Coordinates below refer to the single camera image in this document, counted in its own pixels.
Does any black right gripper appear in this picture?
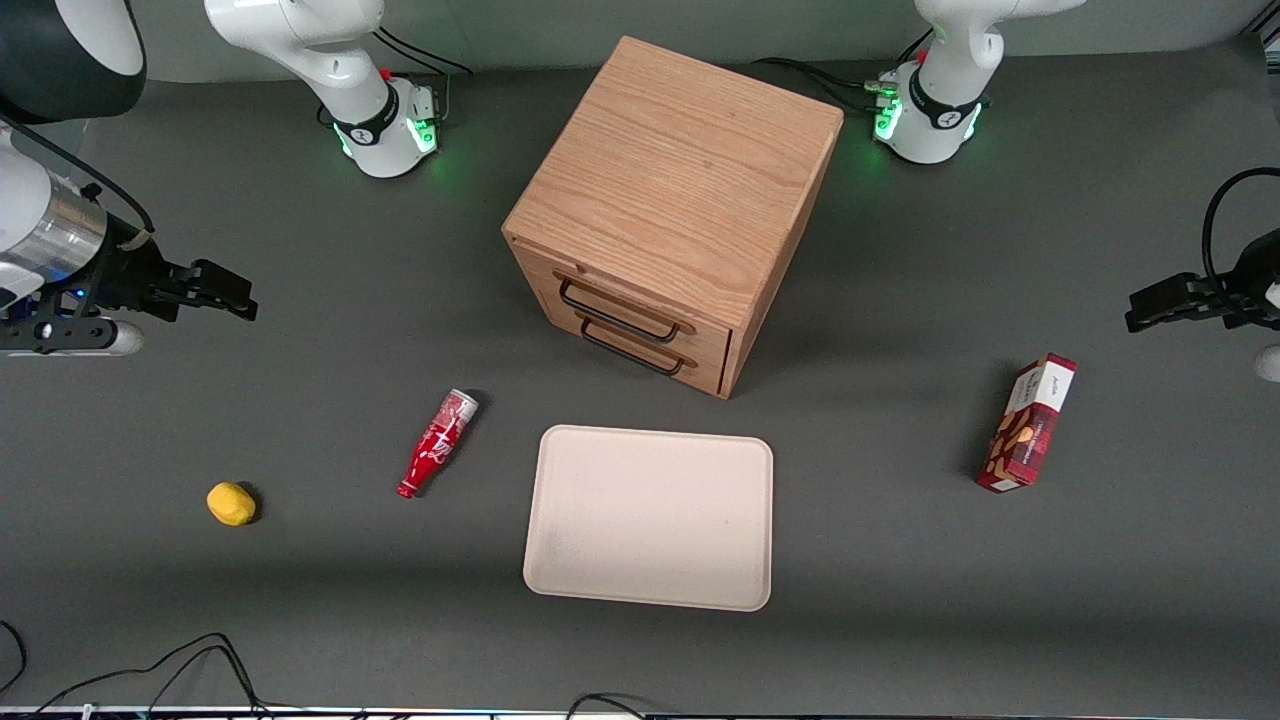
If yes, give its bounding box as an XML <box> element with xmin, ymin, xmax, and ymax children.
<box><xmin>88</xmin><ymin>238</ymin><xmax>259</xmax><ymax>324</ymax></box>

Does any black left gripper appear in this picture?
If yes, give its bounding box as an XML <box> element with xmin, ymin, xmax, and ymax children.
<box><xmin>1126</xmin><ymin>228</ymin><xmax>1280</xmax><ymax>334</ymax></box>

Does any red coke bottle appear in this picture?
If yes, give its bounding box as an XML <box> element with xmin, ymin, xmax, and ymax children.
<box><xmin>396</xmin><ymin>388</ymin><xmax>480</xmax><ymax>500</ymax></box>

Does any beige plastic tray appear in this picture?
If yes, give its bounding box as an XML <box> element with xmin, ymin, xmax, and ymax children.
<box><xmin>522</xmin><ymin>424</ymin><xmax>775</xmax><ymax>613</ymax></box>

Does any red plaid cookie box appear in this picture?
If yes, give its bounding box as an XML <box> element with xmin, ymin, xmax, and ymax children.
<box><xmin>975</xmin><ymin>352</ymin><xmax>1079</xmax><ymax>494</ymax></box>

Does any yellow lemon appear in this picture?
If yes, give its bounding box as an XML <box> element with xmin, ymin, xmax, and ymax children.
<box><xmin>206</xmin><ymin>481</ymin><xmax>258</xmax><ymax>528</ymax></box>

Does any wooden drawer front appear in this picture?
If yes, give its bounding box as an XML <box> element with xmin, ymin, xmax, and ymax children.
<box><xmin>524</xmin><ymin>248</ymin><xmax>737</xmax><ymax>373</ymax></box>
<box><xmin>535</xmin><ymin>290</ymin><xmax>733</xmax><ymax>395</ymax></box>

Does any wooden drawer cabinet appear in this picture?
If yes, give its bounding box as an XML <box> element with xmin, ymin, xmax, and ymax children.
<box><xmin>501</xmin><ymin>35</ymin><xmax>845</xmax><ymax>400</ymax></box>

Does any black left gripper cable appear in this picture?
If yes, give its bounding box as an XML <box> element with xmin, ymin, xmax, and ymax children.
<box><xmin>1202</xmin><ymin>167</ymin><xmax>1280</xmax><ymax>301</ymax></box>

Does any black right arm base cable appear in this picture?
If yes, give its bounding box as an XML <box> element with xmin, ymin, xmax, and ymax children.
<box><xmin>374</xmin><ymin>25</ymin><xmax>474</xmax><ymax>79</ymax></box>

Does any black arm base cable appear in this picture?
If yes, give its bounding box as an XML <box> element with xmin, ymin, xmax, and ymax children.
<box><xmin>751</xmin><ymin>30</ymin><xmax>936</xmax><ymax>114</ymax></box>
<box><xmin>374</xmin><ymin>25</ymin><xmax>474</xmax><ymax>79</ymax></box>

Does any black table edge cable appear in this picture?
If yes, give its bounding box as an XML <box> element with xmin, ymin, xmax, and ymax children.
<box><xmin>0</xmin><ymin>619</ymin><xmax>28</xmax><ymax>695</ymax></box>
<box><xmin>28</xmin><ymin>632</ymin><xmax>273</xmax><ymax>717</ymax></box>
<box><xmin>564</xmin><ymin>692</ymin><xmax>653</xmax><ymax>720</ymax></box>

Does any black metal drawer handle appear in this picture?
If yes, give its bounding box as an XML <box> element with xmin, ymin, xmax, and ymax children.
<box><xmin>579</xmin><ymin>317</ymin><xmax>692</xmax><ymax>378</ymax></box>
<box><xmin>557</xmin><ymin>276</ymin><xmax>684</xmax><ymax>345</ymax></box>

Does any black left arm base cable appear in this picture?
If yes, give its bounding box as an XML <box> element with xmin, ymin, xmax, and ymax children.
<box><xmin>751</xmin><ymin>30</ymin><xmax>936</xmax><ymax>114</ymax></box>

